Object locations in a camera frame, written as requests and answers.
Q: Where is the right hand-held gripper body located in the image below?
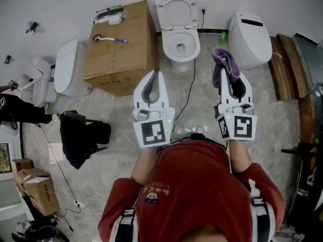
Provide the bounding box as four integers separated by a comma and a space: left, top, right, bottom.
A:
214, 101, 258, 142

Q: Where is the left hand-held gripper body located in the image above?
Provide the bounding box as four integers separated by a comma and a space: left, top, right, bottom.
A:
133, 106, 176, 149

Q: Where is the purple grey cleaning cloth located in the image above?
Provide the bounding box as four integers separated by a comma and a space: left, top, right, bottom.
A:
211, 48, 242, 89

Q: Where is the person's left forearm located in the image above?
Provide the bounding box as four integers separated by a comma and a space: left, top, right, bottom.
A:
131, 146, 162, 186

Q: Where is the person's right forearm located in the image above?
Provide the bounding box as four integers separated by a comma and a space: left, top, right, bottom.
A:
228, 139, 253, 173

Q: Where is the white egg-shaped smart toilet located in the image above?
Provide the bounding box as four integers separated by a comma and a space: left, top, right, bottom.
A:
228, 10, 273, 70

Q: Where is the white blue toilet brush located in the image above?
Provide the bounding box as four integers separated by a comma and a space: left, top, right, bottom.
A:
92, 33, 129, 44

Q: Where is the white toilet bowl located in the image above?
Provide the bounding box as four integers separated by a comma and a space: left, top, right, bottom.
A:
161, 28, 201, 72

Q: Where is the white flat-lid smart toilet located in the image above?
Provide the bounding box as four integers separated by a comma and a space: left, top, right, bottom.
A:
53, 38, 93, 97

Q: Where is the white toilet lid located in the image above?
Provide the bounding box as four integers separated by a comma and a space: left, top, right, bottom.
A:
154, 0, 199, 32

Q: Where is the small white toilet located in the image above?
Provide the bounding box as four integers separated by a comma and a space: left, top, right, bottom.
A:
22, 57, 58, 108

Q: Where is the large cardboard box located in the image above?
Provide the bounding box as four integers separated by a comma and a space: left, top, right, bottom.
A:
82, 0, 159, 97

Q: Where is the wooden step platform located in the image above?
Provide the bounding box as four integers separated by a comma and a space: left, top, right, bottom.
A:
267, 33, 318, 144

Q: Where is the person's red shirt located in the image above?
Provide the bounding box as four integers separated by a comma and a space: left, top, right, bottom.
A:
97, 140, 286, 242

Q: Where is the black office chair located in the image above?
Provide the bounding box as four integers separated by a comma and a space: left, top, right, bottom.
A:
60, 110, 112, 170

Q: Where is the black flat tray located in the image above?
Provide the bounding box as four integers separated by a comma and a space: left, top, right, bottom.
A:
97, 8, 125, 19

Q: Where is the black metal table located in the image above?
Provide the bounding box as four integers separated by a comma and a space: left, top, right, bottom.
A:
281, 141, 323, 234

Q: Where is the black towel bar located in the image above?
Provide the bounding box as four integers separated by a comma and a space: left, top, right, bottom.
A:
95, 5, 122, 14

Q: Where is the open cardboard box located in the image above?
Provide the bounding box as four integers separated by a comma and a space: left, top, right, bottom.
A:
14, 168, 61, 216

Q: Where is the small cardboard box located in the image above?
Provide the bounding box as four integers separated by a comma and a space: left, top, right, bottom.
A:
11, 158, 34, 173

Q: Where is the window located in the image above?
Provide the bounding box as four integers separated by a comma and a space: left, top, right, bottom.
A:
0, 142, 13, 173

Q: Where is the black floor fan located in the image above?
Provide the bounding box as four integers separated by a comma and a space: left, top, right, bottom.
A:
11, 215, 69, 242

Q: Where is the black power cable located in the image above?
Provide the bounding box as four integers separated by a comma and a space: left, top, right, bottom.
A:
173, 9, 206, 123

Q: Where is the black white right shoulder strap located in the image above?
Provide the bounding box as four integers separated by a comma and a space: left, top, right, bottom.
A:
248, 178, 276, 242

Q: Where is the black white shoulder strap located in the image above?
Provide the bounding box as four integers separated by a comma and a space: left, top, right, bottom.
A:
110, 209, 139, 242
248, 178, 276, 242

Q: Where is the black white left shoulder strap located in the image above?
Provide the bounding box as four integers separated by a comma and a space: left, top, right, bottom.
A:
110, 209, 139, 242

